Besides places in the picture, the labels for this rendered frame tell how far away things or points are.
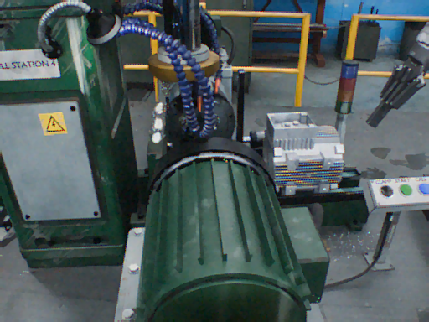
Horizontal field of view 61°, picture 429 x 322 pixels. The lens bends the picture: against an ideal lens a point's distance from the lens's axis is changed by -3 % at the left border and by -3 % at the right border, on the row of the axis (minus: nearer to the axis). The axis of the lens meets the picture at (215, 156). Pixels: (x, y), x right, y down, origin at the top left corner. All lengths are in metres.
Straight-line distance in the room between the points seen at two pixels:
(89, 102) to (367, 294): 0.84
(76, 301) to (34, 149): 0.41
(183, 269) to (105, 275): 0.77
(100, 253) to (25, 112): 0.44
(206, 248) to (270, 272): 0.06
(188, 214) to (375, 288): 0.79
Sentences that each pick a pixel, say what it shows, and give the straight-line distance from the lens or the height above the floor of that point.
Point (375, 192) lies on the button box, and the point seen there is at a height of 1.07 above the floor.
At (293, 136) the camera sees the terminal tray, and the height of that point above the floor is 1.12.
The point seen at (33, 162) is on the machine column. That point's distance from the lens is 0.96.
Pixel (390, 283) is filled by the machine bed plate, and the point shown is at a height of 0.80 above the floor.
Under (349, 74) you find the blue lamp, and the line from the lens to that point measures 1.41.
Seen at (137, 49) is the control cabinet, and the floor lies 0.50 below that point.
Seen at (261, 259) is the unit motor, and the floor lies 1.35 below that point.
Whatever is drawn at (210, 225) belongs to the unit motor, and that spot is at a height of 1.35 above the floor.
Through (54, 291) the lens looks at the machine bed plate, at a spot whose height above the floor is 0.80.
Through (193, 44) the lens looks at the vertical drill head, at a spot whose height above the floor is 1.38.
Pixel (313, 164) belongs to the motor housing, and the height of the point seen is 1.04.
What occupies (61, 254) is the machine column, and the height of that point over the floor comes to 0.86.
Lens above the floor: 1.60
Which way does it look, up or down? 31 degrees down
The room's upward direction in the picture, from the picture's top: 1 degrees counter-clockwise
